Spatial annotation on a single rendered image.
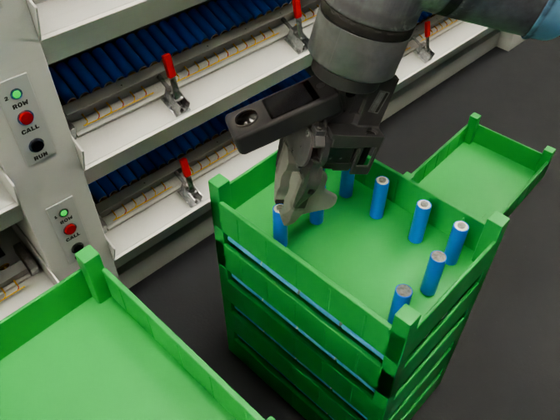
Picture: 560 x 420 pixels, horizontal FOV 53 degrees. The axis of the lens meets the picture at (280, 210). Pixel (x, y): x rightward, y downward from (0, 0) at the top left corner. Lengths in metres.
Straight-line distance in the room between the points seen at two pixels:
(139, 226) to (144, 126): 0.20
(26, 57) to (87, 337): 0.33
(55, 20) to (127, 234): 0.40
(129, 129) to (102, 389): 0.40
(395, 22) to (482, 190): 0.85
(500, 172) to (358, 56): 0.90
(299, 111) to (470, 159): 0.88
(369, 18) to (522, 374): 0.72
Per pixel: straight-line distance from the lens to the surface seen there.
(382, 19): 0.52
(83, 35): 0.76
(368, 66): 0.53
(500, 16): 0.55
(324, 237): 0.73
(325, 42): 0.54
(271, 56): 1.02
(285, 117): 0.56
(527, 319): 1.13
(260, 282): 0.75
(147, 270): 1.12
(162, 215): 1.02
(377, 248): 0.73
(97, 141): 0.87
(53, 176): 0.82
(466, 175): 1.36
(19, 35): 0.72
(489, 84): 1.68
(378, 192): 0.73
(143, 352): 0.65
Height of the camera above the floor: 0.87
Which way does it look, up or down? 46 degrees down
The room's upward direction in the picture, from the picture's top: straight up
